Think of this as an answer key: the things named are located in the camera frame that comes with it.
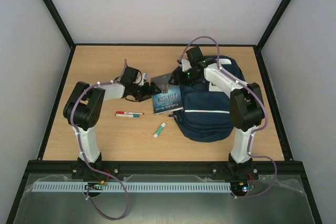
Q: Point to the green white glue stick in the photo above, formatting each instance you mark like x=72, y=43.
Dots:
x=159, y=130

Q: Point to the dark blue paperback book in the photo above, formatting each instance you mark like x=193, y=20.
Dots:
x=170, y=98

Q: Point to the black aluminium frame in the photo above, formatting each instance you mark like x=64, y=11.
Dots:
x=288, y=166

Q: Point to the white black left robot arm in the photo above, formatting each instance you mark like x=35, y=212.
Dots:
x=83, y=109

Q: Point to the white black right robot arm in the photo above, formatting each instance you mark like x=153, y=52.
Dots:
x=247, y=110

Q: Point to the green cap marker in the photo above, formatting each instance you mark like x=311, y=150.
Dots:
x=137, y=115

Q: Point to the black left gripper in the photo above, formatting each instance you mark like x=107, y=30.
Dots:
x=149, y=94

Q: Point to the light blue slotted cable duct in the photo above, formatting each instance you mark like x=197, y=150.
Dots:
x=134, y=187

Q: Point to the navy blue student backpack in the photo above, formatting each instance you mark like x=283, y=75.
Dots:
x=205, y=114

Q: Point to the controller circuit board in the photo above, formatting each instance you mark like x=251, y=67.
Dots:
x=242, y=186
x=102, y=185

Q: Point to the right controller circuit board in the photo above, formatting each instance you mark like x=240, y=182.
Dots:
x=242, y=186

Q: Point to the red cap marker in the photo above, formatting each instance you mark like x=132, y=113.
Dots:
x=124, y=114

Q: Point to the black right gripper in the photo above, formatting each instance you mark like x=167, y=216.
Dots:
x=176, y=77

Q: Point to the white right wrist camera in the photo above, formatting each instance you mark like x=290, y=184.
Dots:
x=185, y=65

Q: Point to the left controller circuit board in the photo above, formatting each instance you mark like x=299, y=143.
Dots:
x=102, y=185

